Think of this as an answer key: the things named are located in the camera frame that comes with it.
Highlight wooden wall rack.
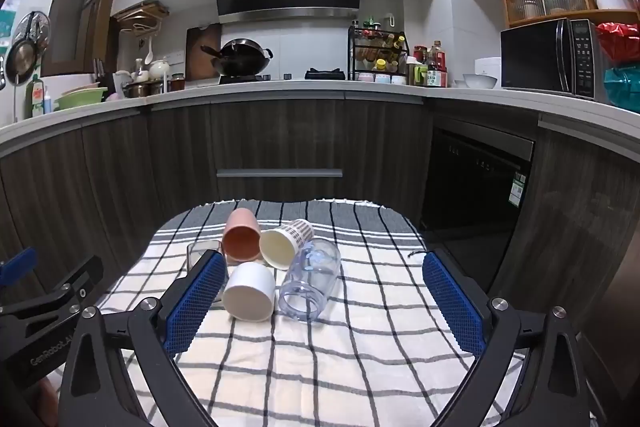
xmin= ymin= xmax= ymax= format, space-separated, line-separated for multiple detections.
xmin=112 ymin=2 xmax=170 ymax=38

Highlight green dish soap bottle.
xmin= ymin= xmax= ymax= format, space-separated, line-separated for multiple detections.
xmin=31 ymin=74 xmax=47 ymax=118

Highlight red plastic bag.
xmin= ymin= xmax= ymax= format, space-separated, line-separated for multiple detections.
xmin=596 ymin=22 xmax=640 ymax=65

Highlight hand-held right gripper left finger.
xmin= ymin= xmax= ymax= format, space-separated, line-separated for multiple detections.
xmin=57 ymin=249 xmax=228 ymax=427

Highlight steel pot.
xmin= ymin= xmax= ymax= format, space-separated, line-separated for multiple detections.
xmin=122 ymin=81 xmax=166 ymax=98

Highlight white rice cooker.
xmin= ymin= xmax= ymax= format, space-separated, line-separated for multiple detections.
xmin=474 ymin=57 xmax=502 ymax=78

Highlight dark wood base cabinets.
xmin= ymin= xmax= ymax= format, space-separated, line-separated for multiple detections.
xmin=0 ymin=89 xmax=640 ymax=408

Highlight black wok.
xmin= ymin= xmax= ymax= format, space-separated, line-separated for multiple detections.
xmin=200 ymin=38 xmax=274 ymax=78

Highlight teal plastic bag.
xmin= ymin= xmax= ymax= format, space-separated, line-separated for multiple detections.
xmin=603 ymin=64 xmax=640 ymax=114

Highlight clear blue-tinted plastic cup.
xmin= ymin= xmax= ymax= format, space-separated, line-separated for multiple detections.
xmin=278 ymin=237 xmax=342 ymax=321

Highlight hanging frying pan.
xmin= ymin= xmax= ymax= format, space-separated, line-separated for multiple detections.
xmin=5 ymin=11 xmax=52 ymax=86

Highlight large white bowl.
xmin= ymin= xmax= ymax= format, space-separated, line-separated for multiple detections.
xmin=462 ymin=73 xmax=498 ymax=90

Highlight dotted print paper cup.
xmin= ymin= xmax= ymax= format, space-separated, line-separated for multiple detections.
xmin=258 ymin=218 xmax=315 ymax=271

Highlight pink cup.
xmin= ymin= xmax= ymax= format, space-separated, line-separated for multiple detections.
xmin=221 ymin=208 xmax=262 ymax=264

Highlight dark sauce bottle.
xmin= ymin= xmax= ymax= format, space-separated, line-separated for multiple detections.
xmin=426 ymin=40 xmax=448 ymax=88

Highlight black microwave oven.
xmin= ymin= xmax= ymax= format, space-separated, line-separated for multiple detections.
xmin=500 ymin=18 xmax=608 ymax=102

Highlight brown framed window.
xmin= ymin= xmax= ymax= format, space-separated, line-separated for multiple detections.
xmin=42 ymin=0 xmax=128 ymax=78

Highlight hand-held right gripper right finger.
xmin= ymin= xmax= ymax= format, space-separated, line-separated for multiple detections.
xmin=421 ymin=248 xmax=593 ymax=427

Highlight green plastic basin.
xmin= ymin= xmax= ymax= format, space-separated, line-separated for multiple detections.
xmin=54 ymin=87 xmax=108 ymax=111

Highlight dark wooden cutting board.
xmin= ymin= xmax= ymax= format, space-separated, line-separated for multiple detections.
xmin=185 ymin=23 xmax=223 ymax=81

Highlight gas stove top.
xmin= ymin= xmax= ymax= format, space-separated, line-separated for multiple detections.
xmin=192 ymin=68 xmax=351 ymax=86

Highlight black built-in dishwasher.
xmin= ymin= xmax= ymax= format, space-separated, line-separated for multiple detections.
xmin=420 ymin=127 xmax=536 ymax=293

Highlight white cup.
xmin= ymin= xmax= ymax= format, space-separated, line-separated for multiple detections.
xmin=222 ymin=262 xmax=277 ymax=323

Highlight small clear glass cup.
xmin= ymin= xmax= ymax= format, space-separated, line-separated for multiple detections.
xmin=186 ymin=240 xmax=222 ymax=270

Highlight black spice rack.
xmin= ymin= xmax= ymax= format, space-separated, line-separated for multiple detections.
xmin=348 ymin=21 xmax=410 ymax=82

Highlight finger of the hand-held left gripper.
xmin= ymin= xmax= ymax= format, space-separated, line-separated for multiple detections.
xmin=0 ymin=254 xmax=104 ymax=324
xmin=0 ymin=248 xmax=39 ymax=292

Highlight black and white checked cloth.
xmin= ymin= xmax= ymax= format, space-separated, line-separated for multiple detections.
xmin=57 ymin=198 xmax=596 ymax=427

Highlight green lidded cup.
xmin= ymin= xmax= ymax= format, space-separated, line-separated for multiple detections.
xmin=407 ymin=56 xmax=429 ymax=86

